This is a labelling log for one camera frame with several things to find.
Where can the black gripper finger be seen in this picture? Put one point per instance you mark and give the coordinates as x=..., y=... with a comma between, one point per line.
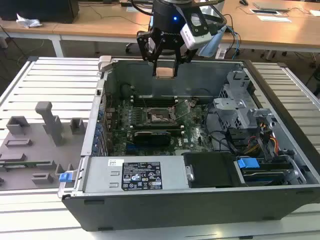
x=147, y=50
x=183, y=56

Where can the square CPU chip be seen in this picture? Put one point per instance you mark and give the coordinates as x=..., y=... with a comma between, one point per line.
x=164, y=72

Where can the black RAM slot bank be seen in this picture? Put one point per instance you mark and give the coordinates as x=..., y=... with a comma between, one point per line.
x=152, y=102
x=155, y=127

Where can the CPU socket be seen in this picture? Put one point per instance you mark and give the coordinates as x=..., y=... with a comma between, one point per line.
x=157, y=117

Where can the blue expansion slot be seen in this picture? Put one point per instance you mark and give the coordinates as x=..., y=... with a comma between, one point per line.
x=130, y=149

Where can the black chair base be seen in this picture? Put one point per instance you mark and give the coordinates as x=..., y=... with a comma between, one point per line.
x=129, y=47

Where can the black power adapter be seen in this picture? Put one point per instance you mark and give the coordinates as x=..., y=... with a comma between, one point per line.
x=126, y=4

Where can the wooden office desk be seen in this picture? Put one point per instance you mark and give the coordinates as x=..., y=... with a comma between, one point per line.
x=25, y=30
x=100, y=25
x=275, y=32

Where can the silver drive cage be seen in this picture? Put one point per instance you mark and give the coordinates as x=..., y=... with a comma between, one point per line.
x=232, y=110

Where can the black computer mouse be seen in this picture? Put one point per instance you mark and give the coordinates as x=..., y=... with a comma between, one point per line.
x=243, y=2

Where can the green motherboard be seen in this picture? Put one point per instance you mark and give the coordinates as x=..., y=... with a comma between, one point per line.
x=192, y=135

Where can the black graphics card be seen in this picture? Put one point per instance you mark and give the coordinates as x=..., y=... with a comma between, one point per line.
x=152, y=138

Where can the white paper sheet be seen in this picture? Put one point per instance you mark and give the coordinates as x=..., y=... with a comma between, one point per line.
x=275, y=18

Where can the grey laptop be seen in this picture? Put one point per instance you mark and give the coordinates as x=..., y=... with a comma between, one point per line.
x=272, y=5

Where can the black computer box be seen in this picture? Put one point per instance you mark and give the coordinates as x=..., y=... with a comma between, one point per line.
x=37, y=10

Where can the black plastic shroud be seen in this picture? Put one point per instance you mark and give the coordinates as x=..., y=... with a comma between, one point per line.
x=212, y=170

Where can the crumpled white paper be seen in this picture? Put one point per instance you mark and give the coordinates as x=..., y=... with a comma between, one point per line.
x=27, y=22

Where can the hard disk in blue carrier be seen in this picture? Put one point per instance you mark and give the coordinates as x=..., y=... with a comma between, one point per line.
x=247, y=163

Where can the silver power supply unit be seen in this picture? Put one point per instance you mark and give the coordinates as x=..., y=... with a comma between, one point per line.
x=100, y=175

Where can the grey parts rack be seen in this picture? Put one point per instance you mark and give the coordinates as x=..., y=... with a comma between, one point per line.
x=37, y=155

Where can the blue release latch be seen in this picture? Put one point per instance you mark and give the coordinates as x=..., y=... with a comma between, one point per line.
x=64, y=177

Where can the black open PC case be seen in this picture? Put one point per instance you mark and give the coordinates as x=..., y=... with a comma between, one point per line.
x=175, y=210

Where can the green RAM stick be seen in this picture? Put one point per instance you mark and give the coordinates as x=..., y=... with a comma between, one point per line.
x=30, y=164

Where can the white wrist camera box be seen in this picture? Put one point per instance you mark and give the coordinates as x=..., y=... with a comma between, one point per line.
x=196, y=32

